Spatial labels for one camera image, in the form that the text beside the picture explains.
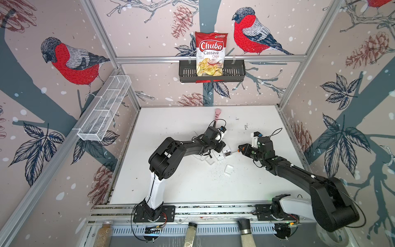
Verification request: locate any white remote control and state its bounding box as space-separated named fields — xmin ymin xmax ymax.
xmin=222 ymin=145 xmax=232 ymax=157
xmin=214 ymin=151 xmax=225 ymax=162

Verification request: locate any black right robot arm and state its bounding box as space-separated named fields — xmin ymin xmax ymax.
xmin=238 ymin=137 xmax=360 ymax=232

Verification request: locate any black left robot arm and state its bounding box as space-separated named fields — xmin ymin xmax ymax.
xmin=142 ymin=126 xmax=226 ymax=220

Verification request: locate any black-capped grain jar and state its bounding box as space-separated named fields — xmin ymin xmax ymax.
xmin=237 ymin=218 xmax=256 ymax=247

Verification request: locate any Chuba cassava chips bag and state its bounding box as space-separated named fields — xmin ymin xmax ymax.
xmin=195 ymin=32 xmax=228 ymax=76

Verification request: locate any slim seed bottle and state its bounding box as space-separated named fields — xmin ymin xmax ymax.
xmin=184 ymin=222 xmax=198 ymax=247

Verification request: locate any clear tape roll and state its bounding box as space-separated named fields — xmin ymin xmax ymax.
xmin=316 ymin=223 xmax=350 ymax=247

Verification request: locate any glass jar of grains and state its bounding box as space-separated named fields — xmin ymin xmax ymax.
xmin=93 ymin=220 xmax=113 ymax=247

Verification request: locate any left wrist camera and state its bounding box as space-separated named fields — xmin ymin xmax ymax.
xmin=216 ymin=126 xmax=226 ymax=142

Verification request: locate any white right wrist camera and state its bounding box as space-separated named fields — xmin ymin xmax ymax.
xmin=251 ymin=131 xmax=262 ymax=148

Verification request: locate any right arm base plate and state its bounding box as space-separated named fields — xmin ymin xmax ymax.
xmin=252 ymin=204 xmax=300 ymax=221

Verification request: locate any black wall basket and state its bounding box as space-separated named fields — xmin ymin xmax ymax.
xmin=179 ymin=60 xmax=246 ymax=83

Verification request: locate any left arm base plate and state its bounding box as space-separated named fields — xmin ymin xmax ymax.
xmin=132 ymin=204 xmax=175 ymax=223

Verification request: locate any white wire mesh shelf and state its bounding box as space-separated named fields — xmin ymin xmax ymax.
xmin=77 ymin=75 xmax=131 ymax=142

